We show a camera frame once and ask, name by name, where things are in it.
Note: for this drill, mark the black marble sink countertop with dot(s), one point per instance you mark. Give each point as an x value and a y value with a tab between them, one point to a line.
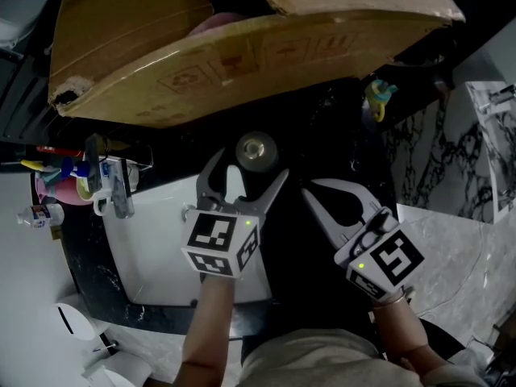
322	143

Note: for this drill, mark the white bottle with blue cap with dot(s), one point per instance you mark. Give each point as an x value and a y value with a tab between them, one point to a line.
86	171

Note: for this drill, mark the large cardboard box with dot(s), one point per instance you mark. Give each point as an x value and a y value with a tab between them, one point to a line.
201	55

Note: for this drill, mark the person's right forearm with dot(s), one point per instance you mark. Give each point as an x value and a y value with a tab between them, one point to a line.
403	337

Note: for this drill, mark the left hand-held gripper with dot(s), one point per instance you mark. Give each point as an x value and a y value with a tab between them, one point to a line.
217	240

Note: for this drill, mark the chrome faucet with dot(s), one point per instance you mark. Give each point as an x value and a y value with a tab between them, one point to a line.
119	192

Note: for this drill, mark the small glass jar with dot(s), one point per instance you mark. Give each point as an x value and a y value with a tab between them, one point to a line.
256	151

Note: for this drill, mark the grey metal washing machine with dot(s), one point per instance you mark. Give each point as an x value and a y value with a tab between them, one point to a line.
20	75

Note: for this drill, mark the white sink basin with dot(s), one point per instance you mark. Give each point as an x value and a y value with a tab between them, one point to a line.
153	248

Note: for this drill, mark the pink spray bottle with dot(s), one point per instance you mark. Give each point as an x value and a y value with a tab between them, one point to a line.
52	192

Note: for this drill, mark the person's left forearm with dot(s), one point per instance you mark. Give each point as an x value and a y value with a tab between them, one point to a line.
207	329

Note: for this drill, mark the clear plastic water bottle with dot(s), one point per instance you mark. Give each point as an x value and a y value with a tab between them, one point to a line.
40	216

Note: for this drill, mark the white cup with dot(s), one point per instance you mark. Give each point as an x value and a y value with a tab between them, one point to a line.
101	200

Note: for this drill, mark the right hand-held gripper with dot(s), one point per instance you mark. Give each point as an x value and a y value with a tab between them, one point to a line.
387	260

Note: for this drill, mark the person's beige shirt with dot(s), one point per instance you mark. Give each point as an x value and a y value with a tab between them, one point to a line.
322	361

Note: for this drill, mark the white marble sink cabinet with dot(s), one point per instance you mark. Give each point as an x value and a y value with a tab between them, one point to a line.
443	163

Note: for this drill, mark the teal and yellow toy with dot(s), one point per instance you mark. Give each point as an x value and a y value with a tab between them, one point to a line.
379	99

